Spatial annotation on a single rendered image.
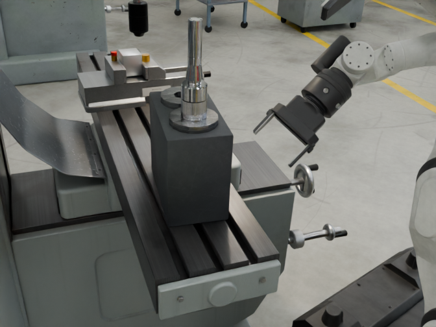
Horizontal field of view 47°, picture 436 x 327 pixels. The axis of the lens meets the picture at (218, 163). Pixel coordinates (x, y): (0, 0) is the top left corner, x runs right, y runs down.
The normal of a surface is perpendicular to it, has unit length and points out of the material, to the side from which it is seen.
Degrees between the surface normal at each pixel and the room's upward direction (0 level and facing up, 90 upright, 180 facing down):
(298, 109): 51
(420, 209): 90
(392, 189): 0
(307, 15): 90
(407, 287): 0
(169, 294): 90
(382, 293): 0
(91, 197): 90
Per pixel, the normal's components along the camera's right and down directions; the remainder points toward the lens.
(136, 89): 0.38, 0.48
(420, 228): -0.79, 0.29
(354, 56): -0.08, -0.16
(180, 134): 0.04, -0.86
